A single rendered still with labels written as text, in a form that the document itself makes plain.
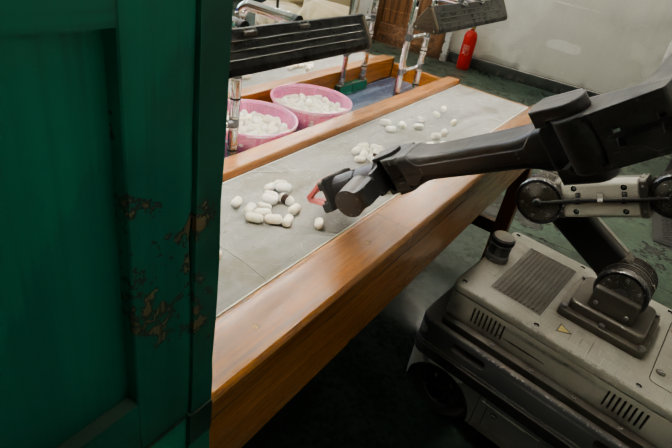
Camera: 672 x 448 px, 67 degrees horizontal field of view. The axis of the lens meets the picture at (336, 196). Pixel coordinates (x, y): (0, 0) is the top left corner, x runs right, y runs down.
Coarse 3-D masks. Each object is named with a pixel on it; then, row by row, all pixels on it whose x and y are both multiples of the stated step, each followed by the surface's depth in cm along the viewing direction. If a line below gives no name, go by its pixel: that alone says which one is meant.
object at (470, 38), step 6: (468, 30) 528; (474, 30) 526; (468, 36) 525; (474, 36) 524; (462, 42) 534; (468, 42) 527; (474, 42) 528; (462, 48) 534; (468, 48) 530; (474, 48) 534; (462, 54) 535; (468, 54) 533; (462, 60) 537; (468, 60) 537; (456, 66) 545; (462, 66) 540; (468, 66) 541
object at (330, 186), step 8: (336, 176) 103; (344, 176) 101; (352, 176) 99; (320, 184) 101; (328, 184) 102; (336, 184) 102; (344, 184) 100; (328, 192) 101; (336, 192) 102; (328, 200) 101; (328, 208) 102; (336, 208) 102
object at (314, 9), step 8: (312, 0) 427; (320, 0) 428; (304, 8) 421; (312, 8) 415; (320, 8) 415; (328, 8) 416; (336, 8) 422; (344, 8) 424; (304, 16) 418; (312, 16) 412; (320, 16) 409; (328, 16) 409
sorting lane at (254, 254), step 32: (448, 96) 198; (480, 96) 205; (384, 128) 159; (448, 128) 168; (480, 128) 172; (288, 160) 129; (320, 160) 132; (352, 160) 135; (224, 192) 111; (256, 192) 113; (320, 192) 118; (224, 224) 101; (256, 224) 102; (352, 224) 108; (224, 256) 92; (256, 256) 93; (288, 256) 95; (224, 288) 85; (256, 288) 86
